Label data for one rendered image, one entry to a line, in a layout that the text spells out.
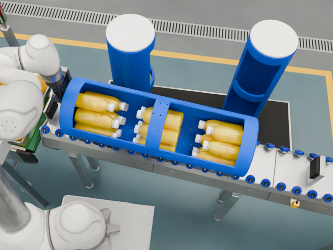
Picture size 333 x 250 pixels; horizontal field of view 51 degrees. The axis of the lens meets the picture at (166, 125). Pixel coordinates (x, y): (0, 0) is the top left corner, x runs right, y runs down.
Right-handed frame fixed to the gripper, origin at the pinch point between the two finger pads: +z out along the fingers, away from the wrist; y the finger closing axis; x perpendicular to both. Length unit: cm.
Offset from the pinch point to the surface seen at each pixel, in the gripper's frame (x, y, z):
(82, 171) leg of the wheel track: -1, 7, 78
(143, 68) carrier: 25, -49, 31
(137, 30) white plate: 18, -61, 12
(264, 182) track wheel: 101, 9, 19
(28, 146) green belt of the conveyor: -17.6, 16.8, 26.0
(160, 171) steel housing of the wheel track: 51, 11, 30
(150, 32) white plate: 26, -61, 12
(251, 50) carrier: 85, -68, 16
